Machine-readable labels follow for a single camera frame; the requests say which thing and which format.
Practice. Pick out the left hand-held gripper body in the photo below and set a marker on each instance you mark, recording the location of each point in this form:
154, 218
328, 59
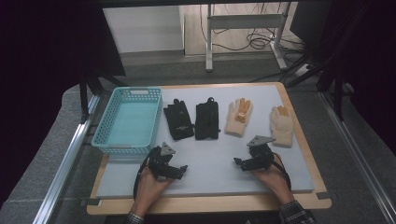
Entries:
160, 161

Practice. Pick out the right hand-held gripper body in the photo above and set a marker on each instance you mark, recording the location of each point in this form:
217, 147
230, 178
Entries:
260, 152

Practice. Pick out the cream fleece glove orange fingers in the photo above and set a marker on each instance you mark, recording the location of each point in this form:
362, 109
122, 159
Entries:
281, 130
236, 126

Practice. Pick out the teal plastic basket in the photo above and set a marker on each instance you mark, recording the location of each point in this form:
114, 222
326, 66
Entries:
134, 124

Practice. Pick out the person's right hand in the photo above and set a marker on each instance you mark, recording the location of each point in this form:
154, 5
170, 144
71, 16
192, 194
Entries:
275, 183

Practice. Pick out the person's left hand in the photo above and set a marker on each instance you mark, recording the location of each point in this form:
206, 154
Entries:
148, 193

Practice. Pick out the black glove with white print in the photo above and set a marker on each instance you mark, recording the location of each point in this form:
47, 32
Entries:
179, 119

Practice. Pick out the wooden table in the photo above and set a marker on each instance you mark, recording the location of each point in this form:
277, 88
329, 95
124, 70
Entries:
218, 205

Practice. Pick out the plain black glove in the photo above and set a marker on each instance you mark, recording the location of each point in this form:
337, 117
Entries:
207, 119

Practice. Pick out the white power strip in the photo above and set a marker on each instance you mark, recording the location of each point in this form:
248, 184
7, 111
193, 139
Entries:
302, 70

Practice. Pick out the black tripod legs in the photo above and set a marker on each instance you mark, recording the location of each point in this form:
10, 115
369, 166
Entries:
84, 96
337, 93

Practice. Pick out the white metal stand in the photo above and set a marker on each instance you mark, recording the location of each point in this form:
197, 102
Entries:
209, 40

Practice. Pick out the white cabinet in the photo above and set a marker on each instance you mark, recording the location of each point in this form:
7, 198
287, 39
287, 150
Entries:
140, 28

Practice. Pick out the dark curtain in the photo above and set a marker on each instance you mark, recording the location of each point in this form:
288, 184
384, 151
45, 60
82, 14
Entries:
46, 62
370, 62

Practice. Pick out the grey corner bracket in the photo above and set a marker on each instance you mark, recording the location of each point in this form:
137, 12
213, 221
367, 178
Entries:
327, 195
90, 202

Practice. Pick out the aluminium rail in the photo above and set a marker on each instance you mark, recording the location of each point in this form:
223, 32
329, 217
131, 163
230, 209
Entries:
355, 146
62, 174

